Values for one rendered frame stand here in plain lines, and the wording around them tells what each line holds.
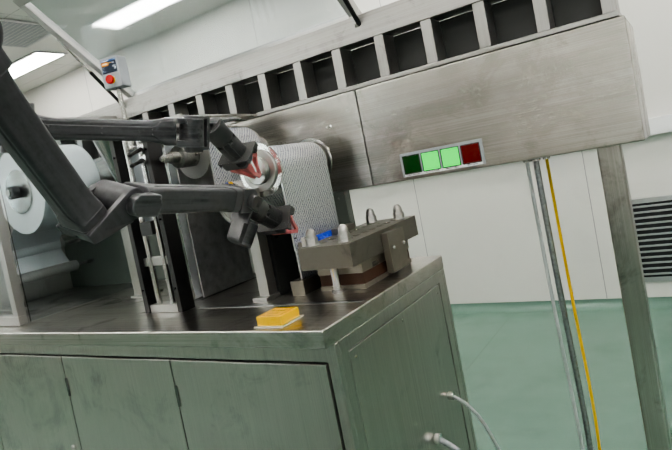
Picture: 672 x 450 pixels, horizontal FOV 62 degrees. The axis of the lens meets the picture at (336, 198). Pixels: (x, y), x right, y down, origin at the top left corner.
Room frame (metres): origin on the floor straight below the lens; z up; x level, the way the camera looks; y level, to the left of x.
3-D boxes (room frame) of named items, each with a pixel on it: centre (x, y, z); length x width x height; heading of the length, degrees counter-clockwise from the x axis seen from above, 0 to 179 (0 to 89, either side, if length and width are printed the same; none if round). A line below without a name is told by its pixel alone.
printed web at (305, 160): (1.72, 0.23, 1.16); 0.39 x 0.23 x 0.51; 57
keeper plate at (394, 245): (1.54, -0.14, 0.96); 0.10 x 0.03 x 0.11; 147
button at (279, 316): (1.26, 0.18, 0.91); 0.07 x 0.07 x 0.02; 57
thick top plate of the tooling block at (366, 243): (1.58, -0.05, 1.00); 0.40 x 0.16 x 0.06; 147
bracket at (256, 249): (1.53, 0.24, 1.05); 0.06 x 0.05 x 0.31; 147
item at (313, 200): (1.61, 0.07, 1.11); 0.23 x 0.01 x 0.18; 147
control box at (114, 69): (1.86, 0.63, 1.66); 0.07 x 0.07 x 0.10; 73
